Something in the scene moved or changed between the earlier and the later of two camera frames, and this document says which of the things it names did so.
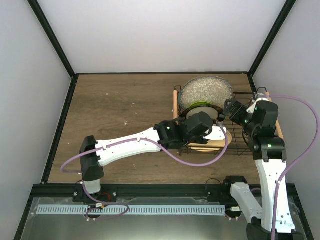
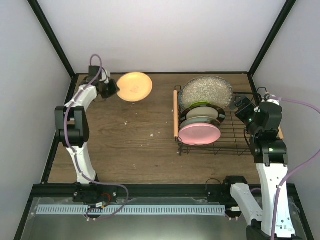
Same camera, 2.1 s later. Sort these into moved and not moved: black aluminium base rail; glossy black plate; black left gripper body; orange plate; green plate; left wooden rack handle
Moved: black left gripper body; orange plate
Not moved: glossy black plate; green plate; left wooden rack handle; black aluminium base rail
